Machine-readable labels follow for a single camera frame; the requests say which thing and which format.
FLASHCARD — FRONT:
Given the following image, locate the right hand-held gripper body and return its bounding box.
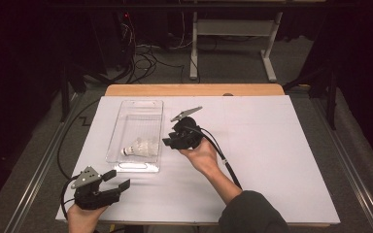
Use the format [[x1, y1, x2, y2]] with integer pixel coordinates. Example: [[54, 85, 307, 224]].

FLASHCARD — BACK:
[[169, 106, 205, 150]]

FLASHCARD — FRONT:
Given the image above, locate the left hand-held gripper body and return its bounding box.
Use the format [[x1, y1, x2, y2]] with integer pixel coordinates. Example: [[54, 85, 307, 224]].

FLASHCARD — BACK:
[[70, 165, 124, 211]]

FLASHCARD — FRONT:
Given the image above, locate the clear plastic bin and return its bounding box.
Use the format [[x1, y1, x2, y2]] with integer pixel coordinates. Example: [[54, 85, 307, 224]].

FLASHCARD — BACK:
[[105, 99, 165, 174]]

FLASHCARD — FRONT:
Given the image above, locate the person's left hand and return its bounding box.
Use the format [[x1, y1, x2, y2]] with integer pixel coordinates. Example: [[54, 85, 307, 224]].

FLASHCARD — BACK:
[[67, 203, 109, 233]]

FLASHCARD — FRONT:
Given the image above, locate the person's right hand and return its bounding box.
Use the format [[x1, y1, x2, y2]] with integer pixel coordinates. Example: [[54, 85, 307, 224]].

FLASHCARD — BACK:
[[179, 138, 222, 178]]

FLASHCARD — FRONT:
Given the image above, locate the wooden table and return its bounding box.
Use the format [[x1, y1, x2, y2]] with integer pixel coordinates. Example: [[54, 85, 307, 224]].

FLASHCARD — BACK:
[[98, 83, 333, 227]]

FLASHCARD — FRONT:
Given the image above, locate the black metal stand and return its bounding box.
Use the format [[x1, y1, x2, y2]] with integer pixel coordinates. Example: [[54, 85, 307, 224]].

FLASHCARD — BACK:
[[285, 62, 338, 130], [59, 62, 88, 123]]

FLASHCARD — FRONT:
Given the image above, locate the black equipment box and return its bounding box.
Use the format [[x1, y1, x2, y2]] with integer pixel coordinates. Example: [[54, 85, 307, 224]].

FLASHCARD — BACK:
[[88, 9, 135, 71]]

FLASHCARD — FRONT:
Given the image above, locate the dark curtain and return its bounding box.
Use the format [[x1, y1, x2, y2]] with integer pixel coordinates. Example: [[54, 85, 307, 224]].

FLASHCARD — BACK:
[[0, 0, 66, 221], [317, 0, 373, 183]]

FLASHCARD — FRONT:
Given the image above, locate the left hand-held gripper black cable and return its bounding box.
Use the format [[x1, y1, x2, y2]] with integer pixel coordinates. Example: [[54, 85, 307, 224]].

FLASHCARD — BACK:
[[60, 174, 79, 221]]

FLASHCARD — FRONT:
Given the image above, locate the hand-held gripper black cable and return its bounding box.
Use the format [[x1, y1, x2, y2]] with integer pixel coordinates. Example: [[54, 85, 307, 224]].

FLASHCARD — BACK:
[[60, 174, 79, 221], [184, 125, 243, 190]]

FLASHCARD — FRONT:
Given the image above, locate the black floor cable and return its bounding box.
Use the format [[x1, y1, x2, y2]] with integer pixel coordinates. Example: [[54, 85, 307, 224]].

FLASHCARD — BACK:
[[56, 98, 101, 180]]

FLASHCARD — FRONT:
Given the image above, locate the aluminium floor rail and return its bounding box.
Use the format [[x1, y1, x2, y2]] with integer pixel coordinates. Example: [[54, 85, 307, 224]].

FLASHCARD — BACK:
[[4, 93, 82, 233], [310, 96, 373, 233]]

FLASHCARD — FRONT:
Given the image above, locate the right hand-held gripper black cable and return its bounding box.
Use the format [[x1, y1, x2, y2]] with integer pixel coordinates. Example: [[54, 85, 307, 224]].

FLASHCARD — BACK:
[[184, 125, 243, 190]]

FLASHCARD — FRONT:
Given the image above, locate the bundle of floor cables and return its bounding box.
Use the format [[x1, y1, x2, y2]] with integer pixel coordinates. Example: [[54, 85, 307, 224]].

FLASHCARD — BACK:
[[119, 13, 186, 85]]

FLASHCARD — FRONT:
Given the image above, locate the white metal stand frame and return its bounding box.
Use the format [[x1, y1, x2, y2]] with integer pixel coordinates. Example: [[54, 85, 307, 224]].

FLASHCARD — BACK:
[[188, 11, 285, 83]]

